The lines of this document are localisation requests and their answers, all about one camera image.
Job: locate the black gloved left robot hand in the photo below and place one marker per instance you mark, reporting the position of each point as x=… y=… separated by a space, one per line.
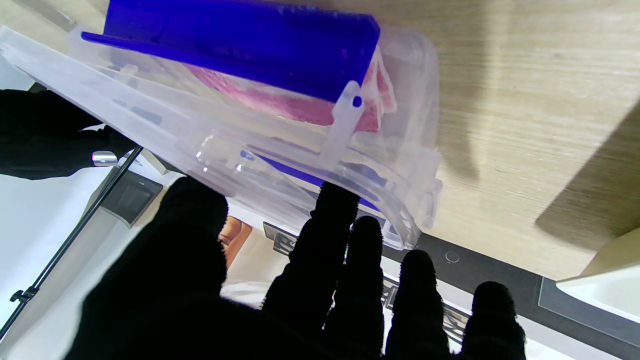
x=175 y=300

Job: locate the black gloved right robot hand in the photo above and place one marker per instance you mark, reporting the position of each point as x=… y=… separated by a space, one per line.
x=40 y=135

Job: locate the clear lid with blue label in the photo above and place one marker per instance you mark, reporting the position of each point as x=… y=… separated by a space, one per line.
x=150 y=130

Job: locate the pink bacon slice stack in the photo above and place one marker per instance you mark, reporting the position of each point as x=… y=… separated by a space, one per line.
x=290 y=105

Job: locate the clear container with blue clips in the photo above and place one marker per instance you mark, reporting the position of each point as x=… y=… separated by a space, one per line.
x=250 y=45

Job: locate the cream rectangular tray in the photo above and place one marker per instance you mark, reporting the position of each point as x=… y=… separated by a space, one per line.
x=610 y=295

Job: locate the black light stand pole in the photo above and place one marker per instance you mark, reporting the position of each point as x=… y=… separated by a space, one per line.
x=60 y=255

